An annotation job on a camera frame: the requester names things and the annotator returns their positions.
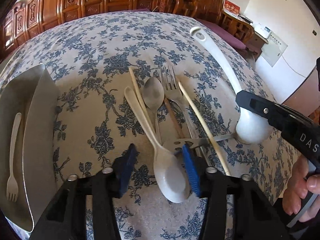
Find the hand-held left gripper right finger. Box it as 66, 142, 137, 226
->
182, 144, 290, 240

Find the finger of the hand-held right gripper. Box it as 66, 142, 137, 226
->
236, 90, 290, 130

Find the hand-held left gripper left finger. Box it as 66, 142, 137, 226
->
30, 144, 137, 240

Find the white ladle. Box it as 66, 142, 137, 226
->
189, 26, 273, 145

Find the cream plastic spoon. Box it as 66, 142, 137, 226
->
124, 87, 190, 203

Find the slotted metal utensil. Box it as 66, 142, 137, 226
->
171, 133, 237, 155

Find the light wooden chopstick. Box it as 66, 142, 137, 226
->
177, 81, 231, 176
128, 66, 163, 145

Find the brown wooden chopstick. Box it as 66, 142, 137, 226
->
164, 97, 185, 139

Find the metal spoon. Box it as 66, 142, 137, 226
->
142, 76, 166, 145

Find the metal fork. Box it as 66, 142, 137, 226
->
160, 64, 210, 167

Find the metal tray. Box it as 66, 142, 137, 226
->
0, 64, 60, 233

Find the person's right hand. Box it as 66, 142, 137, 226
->
282, 155, 320, 222

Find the brown wooden door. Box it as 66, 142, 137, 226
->
282, 62, 320, 123

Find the white box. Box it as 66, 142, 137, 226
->
254, 24, 272, 40

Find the purple seat cushion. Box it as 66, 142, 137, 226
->
197, 17, 247, 50

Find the wooden bench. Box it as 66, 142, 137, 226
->
220, 9, 255, 44

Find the red desk calendar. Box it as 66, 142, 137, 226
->
222, 0, 240, 18

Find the small cream plastic fork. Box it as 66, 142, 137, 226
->
6, 112, 22, 202

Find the wooden armchair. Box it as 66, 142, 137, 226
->
154, 0, 200, 17

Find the row of carved wooden chairs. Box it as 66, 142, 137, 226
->
0, 0, 224, 53

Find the white cable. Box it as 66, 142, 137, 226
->
282, 54, 308, 78

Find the white wall panel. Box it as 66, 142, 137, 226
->
261, 31, 288, 67

